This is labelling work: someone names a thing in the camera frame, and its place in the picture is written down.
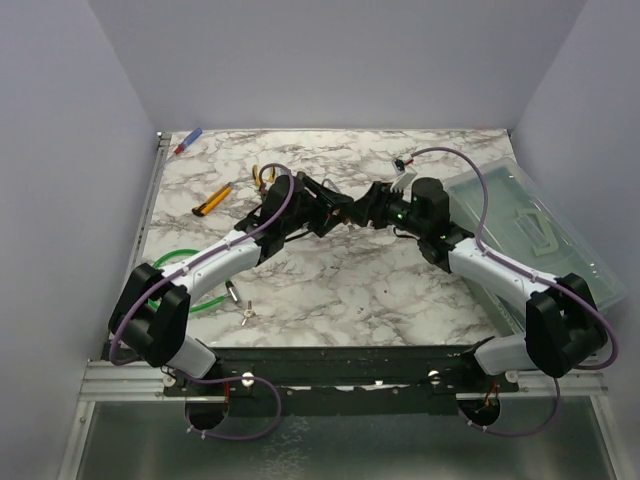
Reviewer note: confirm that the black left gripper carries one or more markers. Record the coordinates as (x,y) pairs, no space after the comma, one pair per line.
(326,204)

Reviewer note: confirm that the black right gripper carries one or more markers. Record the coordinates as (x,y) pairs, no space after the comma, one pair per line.
(372,206)

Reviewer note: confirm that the brass padlock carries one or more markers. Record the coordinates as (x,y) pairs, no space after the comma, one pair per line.
(335,190)

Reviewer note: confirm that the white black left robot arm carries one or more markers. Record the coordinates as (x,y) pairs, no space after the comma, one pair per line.
(150,317)

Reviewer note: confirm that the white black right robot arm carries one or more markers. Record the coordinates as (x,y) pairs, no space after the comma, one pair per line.
(562,323)

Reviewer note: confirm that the yellow black pliers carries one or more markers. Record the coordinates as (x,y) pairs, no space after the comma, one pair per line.
(261,183)

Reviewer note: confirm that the yellow black utility knife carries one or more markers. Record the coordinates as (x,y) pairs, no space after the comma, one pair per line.
(212,201)

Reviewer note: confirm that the small wing bolt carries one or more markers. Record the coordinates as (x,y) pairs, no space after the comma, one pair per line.
(248,313)

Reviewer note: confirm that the blue red screwdriver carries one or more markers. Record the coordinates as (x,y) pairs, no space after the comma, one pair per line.
(187,141)

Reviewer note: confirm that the clear plastic storage box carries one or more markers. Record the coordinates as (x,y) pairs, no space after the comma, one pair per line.
(523,225)

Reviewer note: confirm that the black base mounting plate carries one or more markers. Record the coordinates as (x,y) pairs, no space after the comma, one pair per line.
(342,381)

